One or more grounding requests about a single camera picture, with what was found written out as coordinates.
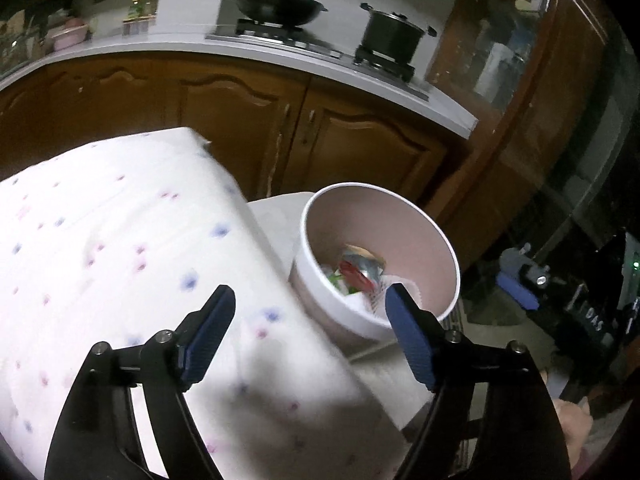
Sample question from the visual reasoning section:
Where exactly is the pink basin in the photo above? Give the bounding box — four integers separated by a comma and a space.
50, 17, 92, 52

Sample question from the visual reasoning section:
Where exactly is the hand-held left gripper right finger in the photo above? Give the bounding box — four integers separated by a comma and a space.
385, 282, 573, 480

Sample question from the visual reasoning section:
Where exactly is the black cooking pot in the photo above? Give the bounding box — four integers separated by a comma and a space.
360, 2, 437, 61

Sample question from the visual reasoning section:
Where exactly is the white foam fruit net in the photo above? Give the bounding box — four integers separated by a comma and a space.
350, 275, 423, 321

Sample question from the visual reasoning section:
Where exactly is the wooden kitchen cabinet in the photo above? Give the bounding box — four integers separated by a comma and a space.
0, 20, 478, 201

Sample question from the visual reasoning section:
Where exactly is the green snack wrapper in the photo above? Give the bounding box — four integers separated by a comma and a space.
327, 270, 361, 297

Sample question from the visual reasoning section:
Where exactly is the black appliance with green light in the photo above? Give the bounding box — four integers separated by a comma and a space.
590, 227, 640, 301

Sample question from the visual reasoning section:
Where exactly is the wooden glass door cabinet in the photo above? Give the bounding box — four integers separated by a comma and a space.
425, 0, 640, 271

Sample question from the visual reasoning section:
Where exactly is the white round bin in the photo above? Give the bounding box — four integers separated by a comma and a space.
289, 183, 461, 348

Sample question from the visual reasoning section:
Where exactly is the gas stove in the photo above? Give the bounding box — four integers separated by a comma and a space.
206, 19, 431, 102

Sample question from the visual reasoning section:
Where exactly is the person's right hand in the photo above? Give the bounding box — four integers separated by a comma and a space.
547, 370, 593, 466

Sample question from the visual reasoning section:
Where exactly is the red snack wrapper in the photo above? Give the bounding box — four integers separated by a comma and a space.
337, 245, 388, 291

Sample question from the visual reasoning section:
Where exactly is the black wok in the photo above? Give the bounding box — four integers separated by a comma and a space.
183, 0, 329, 27

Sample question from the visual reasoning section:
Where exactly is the metal dish rack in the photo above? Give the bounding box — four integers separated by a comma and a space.
0, 15, 36, 68

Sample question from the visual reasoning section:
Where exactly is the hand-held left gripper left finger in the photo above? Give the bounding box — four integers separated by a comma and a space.
44, 284, 237, 480

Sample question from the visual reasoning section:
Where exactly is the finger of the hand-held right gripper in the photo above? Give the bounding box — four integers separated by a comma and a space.
497, 271, 541, 312
500, 244, 534, 274

